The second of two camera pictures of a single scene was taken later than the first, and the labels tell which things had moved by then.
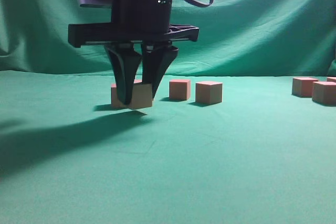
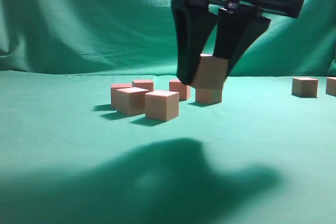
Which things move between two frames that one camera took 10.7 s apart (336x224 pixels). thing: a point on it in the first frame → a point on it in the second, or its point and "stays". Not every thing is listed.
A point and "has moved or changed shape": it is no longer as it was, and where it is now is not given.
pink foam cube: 142,96 has moved or changed shape
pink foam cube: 208,92 stays
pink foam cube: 324,92 → 211,73
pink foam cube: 302,87 stays
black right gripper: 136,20 → 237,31
